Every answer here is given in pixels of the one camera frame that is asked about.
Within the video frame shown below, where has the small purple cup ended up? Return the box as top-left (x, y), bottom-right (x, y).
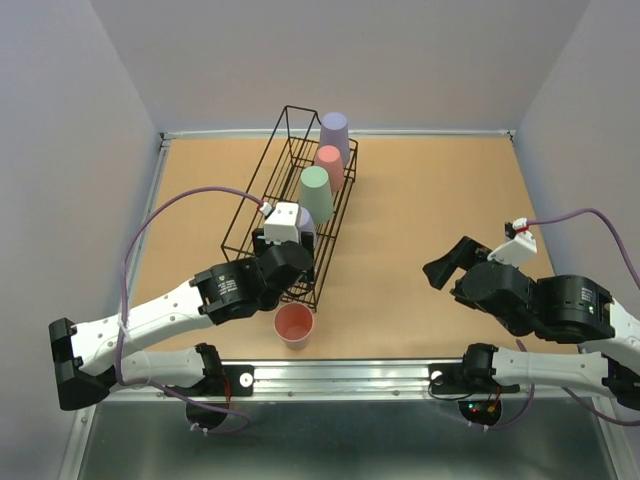
top-left (296, 206), bottom-right (316, 237)

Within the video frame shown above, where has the pink cup front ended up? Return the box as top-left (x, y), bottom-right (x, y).
top-left (273, 303), bottom-right (314, 350)

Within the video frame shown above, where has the pink cup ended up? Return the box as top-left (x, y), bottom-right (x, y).
top-left (314, 145), bottom-right (344, 193)
top-left (273, 303), bottom-right (314, 350)

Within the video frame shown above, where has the green cup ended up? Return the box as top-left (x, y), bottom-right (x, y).
top-left (299, 166), bottom-right (333, 225)

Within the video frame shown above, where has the black wire dish rack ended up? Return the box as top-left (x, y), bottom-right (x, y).
top-left (221, 104), bottom-right (360, 309)

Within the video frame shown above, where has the pink cup back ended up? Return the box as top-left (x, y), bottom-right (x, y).
top-left (314, 145), bottom-right (344, 193)

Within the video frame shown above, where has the large purple cup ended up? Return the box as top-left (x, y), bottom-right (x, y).
top-left (319, 112), bottom-right (350, 167)

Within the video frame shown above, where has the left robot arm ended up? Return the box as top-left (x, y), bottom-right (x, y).
top-left (48, 232), bottom-right (314, 411)

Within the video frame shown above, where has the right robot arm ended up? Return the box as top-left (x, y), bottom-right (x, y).
top-left (422, 236), bottom-right (639, 410)

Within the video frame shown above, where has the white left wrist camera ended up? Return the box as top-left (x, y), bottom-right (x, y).
top-left (259, 202), bottom-right (300, 245)

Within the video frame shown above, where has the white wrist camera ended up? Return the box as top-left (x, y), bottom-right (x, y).
top-left (259, 202), bottom-right (300, 245)
top-left (487, 217), bottom-right (537, 268)

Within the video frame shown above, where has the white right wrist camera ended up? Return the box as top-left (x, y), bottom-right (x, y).
top-left (487, 217), bottom-right (537, 268)

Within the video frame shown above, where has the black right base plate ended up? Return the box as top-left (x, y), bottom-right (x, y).
top-left (428, 362), bottom-right (520, 396)

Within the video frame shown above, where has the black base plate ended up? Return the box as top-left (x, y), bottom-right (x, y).
top-left (428, 362), bottom-right (520, 396)
top-left (170, 364), bottom-right (255, 398)

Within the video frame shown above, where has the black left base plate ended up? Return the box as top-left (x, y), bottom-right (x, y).
top-left (170, 364), bottom-right (255, 398)

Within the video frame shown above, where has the aluminium mounting rail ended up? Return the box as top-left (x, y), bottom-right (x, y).
top-left (79, 355), bottom-right (614, 404)

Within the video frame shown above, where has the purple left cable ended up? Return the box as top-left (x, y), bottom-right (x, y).
top-left (114, 186), bottom-right (266, 435)

